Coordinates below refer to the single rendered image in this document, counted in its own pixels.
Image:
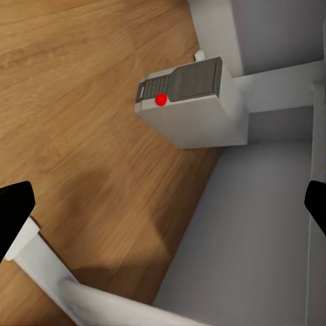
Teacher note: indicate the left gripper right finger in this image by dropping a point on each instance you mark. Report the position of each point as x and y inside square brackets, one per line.
[315, 202]

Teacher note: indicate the desktop computer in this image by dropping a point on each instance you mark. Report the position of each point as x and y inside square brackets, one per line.
[195, 105]

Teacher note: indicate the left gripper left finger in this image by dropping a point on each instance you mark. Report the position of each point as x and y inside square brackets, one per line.
[17, 201]

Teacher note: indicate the desk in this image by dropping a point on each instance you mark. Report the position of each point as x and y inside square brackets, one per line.
[285, 88]

